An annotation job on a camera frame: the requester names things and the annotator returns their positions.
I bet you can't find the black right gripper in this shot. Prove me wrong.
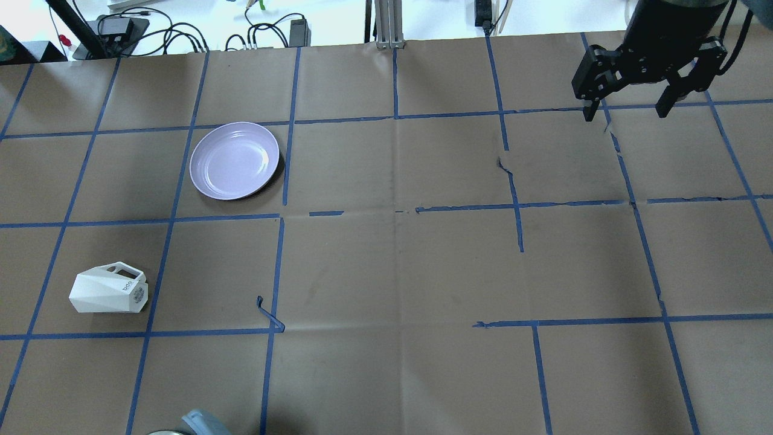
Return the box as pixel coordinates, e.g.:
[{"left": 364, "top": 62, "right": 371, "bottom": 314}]
[{"left": 571, "top": 36, "right": 727, "bottom": 122}]

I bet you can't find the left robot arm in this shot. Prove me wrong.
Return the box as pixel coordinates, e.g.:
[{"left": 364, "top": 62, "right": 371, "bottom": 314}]
[{"left": 141, "top": 107, "right": 622, "bottom": 434}]

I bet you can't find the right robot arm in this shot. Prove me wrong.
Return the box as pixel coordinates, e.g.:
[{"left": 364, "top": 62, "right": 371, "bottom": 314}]
[{"left": 571, "top": 1, "right": 772, "bottom": 121}]

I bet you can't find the lilac plate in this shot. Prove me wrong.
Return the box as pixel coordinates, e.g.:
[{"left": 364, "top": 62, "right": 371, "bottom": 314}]
[{"left": 188, "top": 121, "right": 281, "bottom": 201}]

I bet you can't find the brown paper table cover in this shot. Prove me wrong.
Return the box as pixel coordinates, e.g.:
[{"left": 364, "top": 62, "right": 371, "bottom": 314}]
[{"left": 2, "top": 27, "right": 771, "bottom": 434}]

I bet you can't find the black power adapter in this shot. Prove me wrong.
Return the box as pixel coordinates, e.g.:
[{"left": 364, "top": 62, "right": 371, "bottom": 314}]
[{"left": 287, "top": 18, "right": 311, "bottom": 48}]

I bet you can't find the aluminium frame post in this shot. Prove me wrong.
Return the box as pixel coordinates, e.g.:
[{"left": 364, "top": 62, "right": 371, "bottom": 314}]
[{"left": 374, "top": 0, "right": 405, "bottom": 50}]

